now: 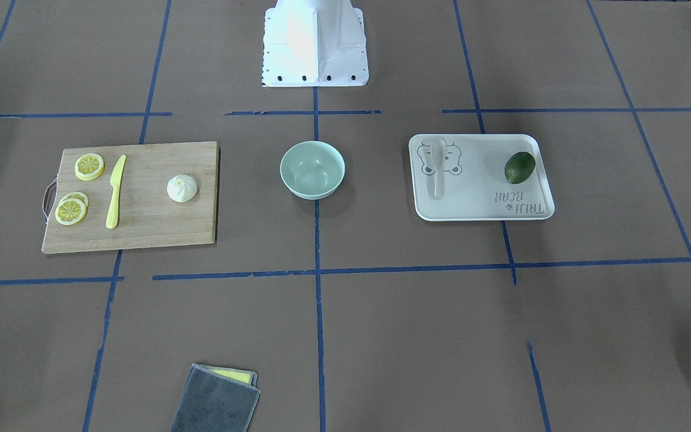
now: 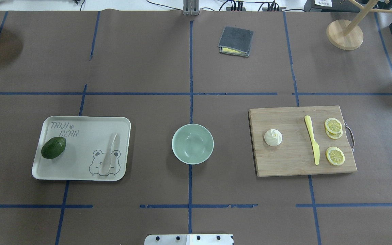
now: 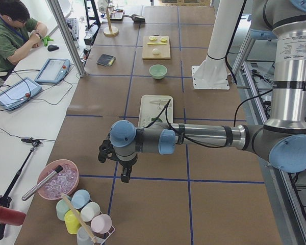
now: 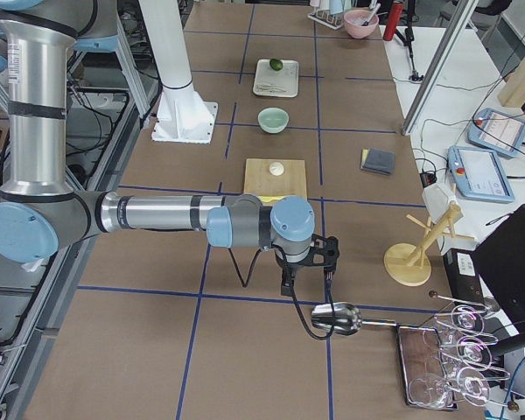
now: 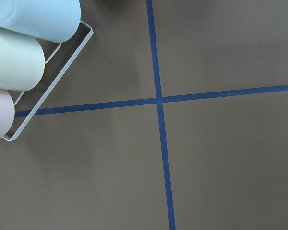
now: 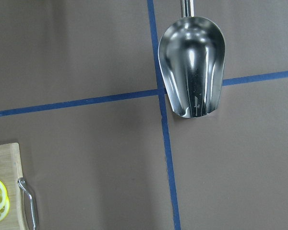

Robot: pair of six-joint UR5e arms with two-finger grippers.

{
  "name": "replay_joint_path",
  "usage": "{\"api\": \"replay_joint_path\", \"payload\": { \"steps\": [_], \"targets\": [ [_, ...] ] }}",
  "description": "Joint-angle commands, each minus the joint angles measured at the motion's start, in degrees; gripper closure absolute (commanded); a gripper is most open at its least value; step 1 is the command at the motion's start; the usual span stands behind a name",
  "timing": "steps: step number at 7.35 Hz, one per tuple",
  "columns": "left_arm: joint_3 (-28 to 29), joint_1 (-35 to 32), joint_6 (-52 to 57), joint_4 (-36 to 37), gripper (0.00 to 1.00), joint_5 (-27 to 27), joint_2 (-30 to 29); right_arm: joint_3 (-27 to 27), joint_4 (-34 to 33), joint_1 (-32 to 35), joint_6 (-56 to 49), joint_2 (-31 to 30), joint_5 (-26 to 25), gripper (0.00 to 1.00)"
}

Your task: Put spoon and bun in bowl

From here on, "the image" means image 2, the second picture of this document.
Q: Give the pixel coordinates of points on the white steamed bun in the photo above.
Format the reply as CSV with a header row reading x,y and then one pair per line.
x,y
273,137

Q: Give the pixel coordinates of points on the white ceramic spoon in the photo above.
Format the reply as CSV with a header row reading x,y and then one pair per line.
x,y
107,162

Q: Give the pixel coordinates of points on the light green bowl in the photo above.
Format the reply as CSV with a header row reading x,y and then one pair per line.
x,y
192,144

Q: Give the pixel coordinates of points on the yellow sponge under cloth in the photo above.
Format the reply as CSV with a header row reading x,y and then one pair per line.
x,y
230,51

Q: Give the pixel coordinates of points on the grey folded cloth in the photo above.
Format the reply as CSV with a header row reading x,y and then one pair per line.
x,y
237,39

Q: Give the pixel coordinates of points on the wooden cutting board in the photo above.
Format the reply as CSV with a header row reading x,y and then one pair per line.
x,y
294,156

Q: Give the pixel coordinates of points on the yellow plastic knife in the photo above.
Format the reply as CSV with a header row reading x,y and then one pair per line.
x,y
315,145

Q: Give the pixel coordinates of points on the cream bear serving tray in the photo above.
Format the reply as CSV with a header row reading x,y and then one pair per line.
x,y
86,146

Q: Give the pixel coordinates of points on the upper lemon slice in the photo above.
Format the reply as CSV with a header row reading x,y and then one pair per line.
x,y
333,126

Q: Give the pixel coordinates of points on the lemon slice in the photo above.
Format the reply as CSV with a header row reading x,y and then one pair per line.
x,y
333,126
335,156

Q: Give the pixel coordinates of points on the hidden lemon slice underneath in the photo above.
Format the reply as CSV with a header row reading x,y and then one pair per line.
x,y
334,135

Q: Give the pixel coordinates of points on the lower lemon slice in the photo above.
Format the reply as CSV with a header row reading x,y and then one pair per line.
x,y
335,156

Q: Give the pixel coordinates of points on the green avocado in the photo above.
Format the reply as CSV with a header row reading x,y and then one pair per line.
x,y
53,148

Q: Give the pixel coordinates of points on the wooden mug tree stand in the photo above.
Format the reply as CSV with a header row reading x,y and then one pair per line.
x,y
347,35

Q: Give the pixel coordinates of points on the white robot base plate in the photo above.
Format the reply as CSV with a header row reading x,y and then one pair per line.
x,y
189,239

